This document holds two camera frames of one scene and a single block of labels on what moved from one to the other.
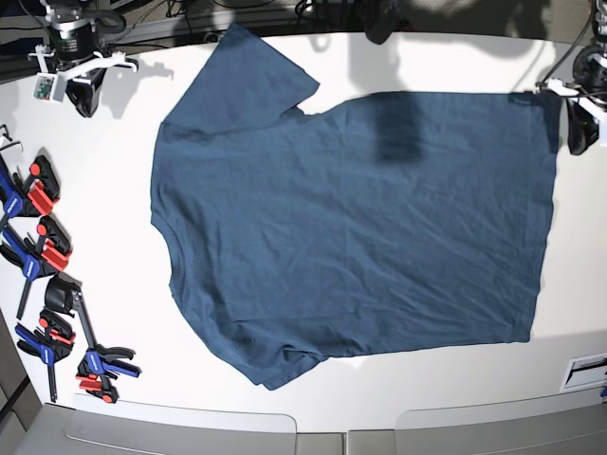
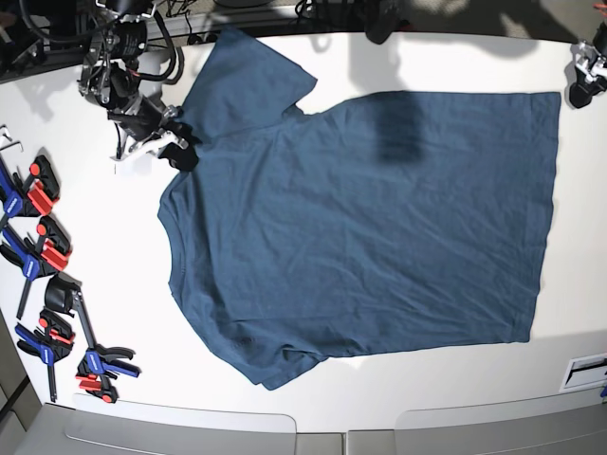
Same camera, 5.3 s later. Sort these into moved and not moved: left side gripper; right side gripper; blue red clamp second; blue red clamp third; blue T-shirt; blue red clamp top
Moved: right side gripper; left side gripper
Not moved: blue red clamp third; blue red clamp top; blue T-shirt; blue red clamp second
